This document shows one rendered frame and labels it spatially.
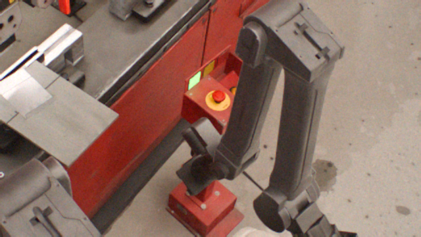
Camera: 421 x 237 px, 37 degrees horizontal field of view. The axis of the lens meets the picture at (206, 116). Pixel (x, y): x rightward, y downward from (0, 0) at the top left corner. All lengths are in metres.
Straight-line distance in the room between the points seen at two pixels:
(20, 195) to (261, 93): 0.44
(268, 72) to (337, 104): 1.98
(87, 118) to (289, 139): 0.64
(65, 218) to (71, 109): 0.84
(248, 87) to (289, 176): 0.17
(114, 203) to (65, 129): 1.00
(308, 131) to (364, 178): 1.78
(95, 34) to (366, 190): 1.39
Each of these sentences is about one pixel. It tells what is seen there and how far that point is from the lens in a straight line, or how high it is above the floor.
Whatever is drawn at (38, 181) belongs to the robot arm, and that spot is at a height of 1.62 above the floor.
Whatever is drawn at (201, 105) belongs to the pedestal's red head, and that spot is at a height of 0.78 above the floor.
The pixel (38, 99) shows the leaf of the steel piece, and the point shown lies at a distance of 1.56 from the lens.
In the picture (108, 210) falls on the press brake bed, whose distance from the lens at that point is 2.45.
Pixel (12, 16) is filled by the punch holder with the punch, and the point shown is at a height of 1.22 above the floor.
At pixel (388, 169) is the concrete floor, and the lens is 2.82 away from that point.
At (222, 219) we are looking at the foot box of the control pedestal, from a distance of 2.49.
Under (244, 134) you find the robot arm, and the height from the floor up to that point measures 1.34.
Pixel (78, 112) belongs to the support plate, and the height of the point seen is 1.00.
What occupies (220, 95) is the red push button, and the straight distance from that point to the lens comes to 1.81.
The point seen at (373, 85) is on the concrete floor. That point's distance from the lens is 3.06.
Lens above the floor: 2.25
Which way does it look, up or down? 55 degrees down
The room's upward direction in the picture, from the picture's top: 11 degrees clockwise
